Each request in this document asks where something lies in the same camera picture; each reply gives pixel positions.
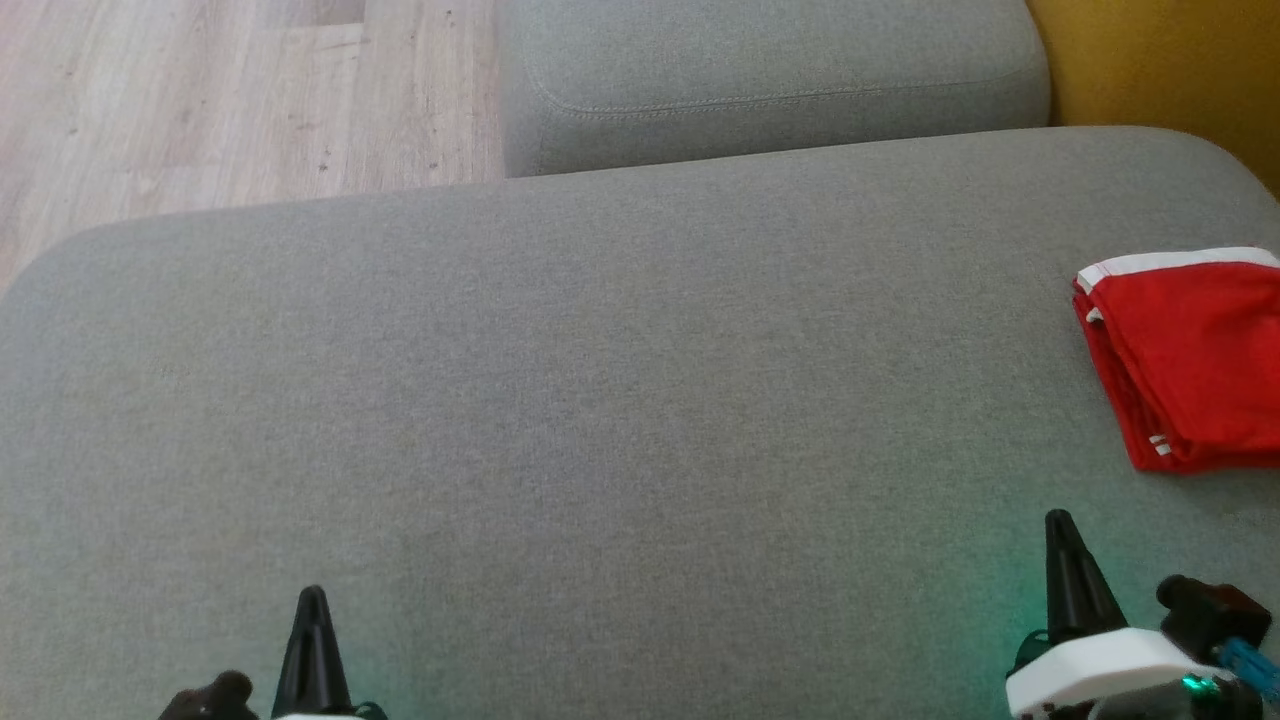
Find small grey sofa cushion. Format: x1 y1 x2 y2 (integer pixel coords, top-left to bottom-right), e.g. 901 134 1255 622
497 0 1053 179

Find red Bulls 23 jersey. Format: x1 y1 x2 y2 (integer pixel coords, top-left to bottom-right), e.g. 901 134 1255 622
1073 290 1280 474

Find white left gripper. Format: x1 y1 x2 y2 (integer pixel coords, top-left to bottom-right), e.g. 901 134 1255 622
270 586 390 720

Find right arm cable, blue plug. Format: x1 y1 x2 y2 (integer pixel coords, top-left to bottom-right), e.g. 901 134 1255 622
1222 638 1280 701

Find large grey sofa seat cushion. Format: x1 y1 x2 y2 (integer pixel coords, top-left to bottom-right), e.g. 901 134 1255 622
0 126 1280 720

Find red shorts with white trim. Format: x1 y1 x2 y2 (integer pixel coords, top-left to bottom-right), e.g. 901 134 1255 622
1075 247 1280 463

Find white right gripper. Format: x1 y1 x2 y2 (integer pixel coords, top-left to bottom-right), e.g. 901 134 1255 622
1005 510 1263 720

